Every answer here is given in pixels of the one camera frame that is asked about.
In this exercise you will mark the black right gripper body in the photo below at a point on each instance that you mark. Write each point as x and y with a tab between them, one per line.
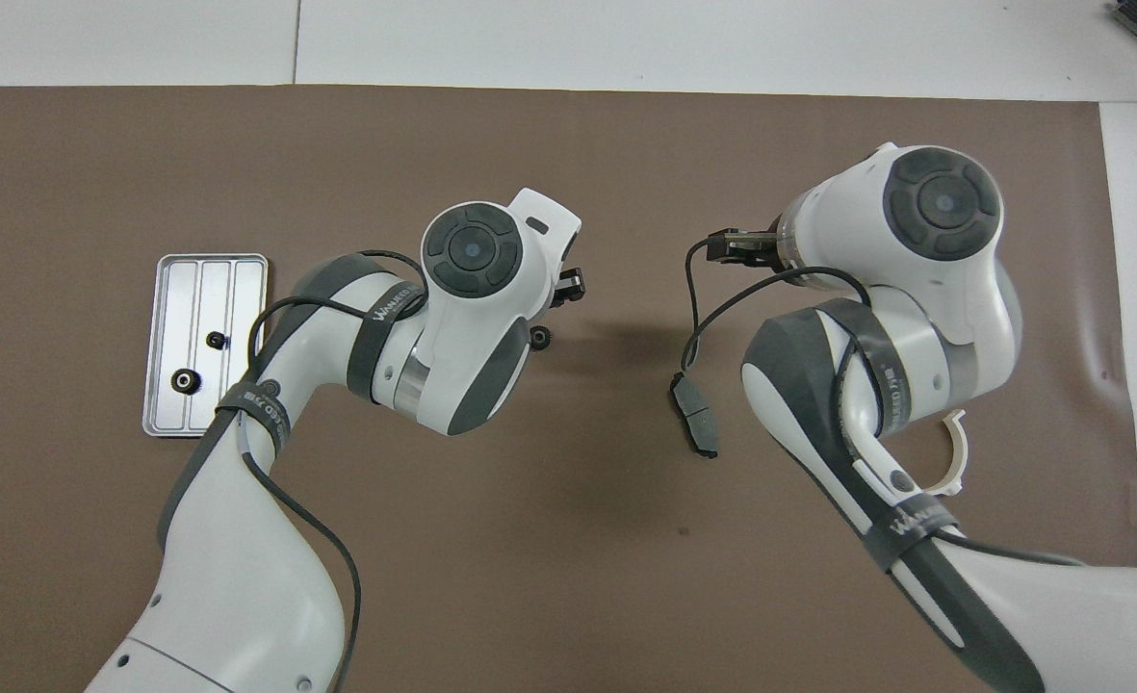
756	246

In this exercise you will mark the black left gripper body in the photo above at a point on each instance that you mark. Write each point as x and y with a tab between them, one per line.
555	296

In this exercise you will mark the large black bearing gear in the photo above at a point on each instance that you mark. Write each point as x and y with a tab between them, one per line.
186	380
541	335

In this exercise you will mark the small black bearing gear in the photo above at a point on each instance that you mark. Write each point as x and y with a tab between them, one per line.
216	339

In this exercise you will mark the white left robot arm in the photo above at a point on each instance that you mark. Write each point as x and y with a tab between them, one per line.
472	318

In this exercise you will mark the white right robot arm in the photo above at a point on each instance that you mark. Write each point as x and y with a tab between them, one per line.
934	269

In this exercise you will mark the silver metal compartment tray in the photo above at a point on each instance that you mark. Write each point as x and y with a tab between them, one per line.
168	289

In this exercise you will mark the dark grey brake pad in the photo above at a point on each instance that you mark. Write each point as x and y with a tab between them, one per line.
698	419

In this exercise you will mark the brown table mat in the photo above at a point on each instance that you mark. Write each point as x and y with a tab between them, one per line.
568	529

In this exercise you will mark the white curved plastic bracket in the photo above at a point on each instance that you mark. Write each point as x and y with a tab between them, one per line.
960	452

